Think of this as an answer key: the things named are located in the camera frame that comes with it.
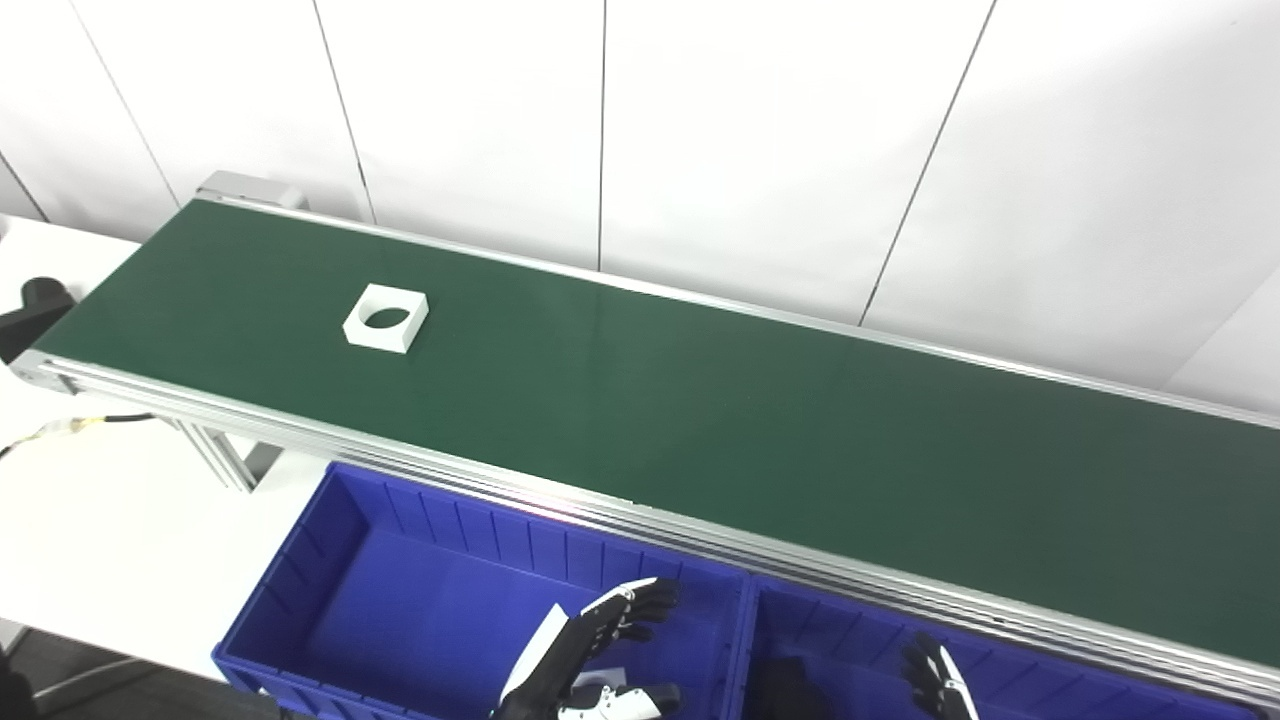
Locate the blue plastic bin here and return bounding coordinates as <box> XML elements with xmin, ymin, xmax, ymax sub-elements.
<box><xmin>728</xmin><ymin>576</ymin><xmax>1263</xmax><ymax>720</ymax></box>
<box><xmin>211</xmin><ymin>461</ymin><xmax>753</xmax><ymax>720</ymax></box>

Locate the green conveyor belt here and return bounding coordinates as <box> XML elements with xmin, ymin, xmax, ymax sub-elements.
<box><xmin>33</xmin><ymin>199</ymin><xmax>1280</xmax><ymax>668</ymax></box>
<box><xmin>10</xmin><ymin>192</ymin><xmax>1280</xmax><ymax>713</ymax></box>

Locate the yellow black cable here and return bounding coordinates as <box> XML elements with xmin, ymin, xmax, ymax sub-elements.
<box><xmin>0</xmin><ymin>412</ymin><xmax>157</xmax><ymax>461</ymax></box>

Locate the black device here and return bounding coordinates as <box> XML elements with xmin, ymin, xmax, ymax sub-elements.
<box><xmin>0</xmin><ymin>278</ymin><xmax>77</xmax><ymax>366</ymax></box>

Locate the white square part with hole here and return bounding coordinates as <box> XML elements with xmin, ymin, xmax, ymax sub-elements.
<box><xmin>342</xmin><ymin>284</ymin><xmax>430</xmax><ymax>355</ymax></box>

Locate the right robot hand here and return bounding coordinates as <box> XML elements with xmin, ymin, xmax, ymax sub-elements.
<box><xmin>900</xmin><ymin>632</ymin><xmax>981</xmax><ymax>720</ymax></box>

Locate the aluminium conveyor leg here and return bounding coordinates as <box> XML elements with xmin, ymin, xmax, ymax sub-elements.
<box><xmin>174</xmin><ymin>418</ymin><xmax>287</xmax><ymax>494</ymax></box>

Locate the black part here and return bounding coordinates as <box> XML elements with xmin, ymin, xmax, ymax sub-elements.
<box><xmin>758</xmin><ymin>655</ymin><xmax>833</xmax><ymax>720</ymax></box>

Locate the grey conveyor motor box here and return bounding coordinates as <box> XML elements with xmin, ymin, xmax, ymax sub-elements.
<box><xmin>195</xmin><ymin>170</ymin><xmax>309</xmax><ymax>212</ymax></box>

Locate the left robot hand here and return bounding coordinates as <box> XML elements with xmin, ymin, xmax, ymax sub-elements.
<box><xmin>495</xmin><ymin>577</ymin><xmax>684</xmax><ymax>720</ymax></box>

